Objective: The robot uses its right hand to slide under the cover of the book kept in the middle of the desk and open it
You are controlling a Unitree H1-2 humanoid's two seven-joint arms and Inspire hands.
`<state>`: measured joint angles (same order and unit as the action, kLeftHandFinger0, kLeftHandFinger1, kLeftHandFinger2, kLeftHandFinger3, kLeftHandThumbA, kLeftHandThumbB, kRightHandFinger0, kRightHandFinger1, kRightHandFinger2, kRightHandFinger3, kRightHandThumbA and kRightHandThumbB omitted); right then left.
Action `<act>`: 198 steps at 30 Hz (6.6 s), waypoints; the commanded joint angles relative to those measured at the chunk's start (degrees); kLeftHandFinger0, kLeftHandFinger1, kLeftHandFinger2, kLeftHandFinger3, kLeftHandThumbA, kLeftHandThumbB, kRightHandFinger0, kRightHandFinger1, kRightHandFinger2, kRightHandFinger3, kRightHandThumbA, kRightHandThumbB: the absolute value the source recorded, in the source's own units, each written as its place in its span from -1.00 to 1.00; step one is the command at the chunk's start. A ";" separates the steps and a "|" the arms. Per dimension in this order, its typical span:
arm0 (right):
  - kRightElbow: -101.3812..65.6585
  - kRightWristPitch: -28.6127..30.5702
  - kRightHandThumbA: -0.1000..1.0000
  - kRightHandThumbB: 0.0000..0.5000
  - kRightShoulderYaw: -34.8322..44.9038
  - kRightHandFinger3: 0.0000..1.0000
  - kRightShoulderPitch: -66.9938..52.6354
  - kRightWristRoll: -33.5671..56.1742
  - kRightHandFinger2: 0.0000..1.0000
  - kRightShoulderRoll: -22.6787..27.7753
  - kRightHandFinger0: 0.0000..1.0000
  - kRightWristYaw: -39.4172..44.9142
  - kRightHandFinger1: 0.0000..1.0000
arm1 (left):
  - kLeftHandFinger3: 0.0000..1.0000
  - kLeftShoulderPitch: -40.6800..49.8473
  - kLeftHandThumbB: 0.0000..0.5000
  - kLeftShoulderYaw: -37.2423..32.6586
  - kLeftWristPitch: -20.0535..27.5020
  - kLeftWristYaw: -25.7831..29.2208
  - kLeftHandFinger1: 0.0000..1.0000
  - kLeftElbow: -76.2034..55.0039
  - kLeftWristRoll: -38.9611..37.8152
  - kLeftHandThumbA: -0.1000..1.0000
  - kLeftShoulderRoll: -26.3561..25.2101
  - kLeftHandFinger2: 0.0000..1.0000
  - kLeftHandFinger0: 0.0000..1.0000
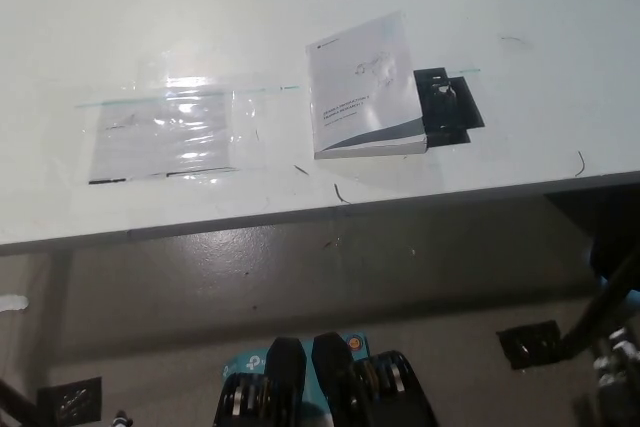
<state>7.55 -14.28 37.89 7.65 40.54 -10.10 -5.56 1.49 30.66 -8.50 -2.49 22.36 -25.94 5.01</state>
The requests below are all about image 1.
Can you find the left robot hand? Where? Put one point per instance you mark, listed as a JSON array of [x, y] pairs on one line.
[[123, 419]]

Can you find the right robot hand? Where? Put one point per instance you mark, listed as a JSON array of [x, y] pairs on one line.
[[616, 372]]

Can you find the white grey softcover book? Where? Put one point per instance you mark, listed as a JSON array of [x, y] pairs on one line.
[[360, 97]]

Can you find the black ribbed robot torso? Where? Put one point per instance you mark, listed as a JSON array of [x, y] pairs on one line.
[[282, 377]]

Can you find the black floor marker tag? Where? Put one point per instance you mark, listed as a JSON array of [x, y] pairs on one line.
[[70, 402], [536, 342]]

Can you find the dark diagonal bar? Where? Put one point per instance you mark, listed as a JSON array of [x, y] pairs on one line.
[[600, 306], [12, 403]]

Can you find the teal TP-Link box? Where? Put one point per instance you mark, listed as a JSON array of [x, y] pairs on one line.
[[244, 363]]

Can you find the plastic-covered paper sheet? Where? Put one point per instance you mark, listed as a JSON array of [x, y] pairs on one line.
[[160, 139]]

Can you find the short teal tape strip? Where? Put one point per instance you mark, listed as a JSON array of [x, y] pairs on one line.
[[290, 88]]

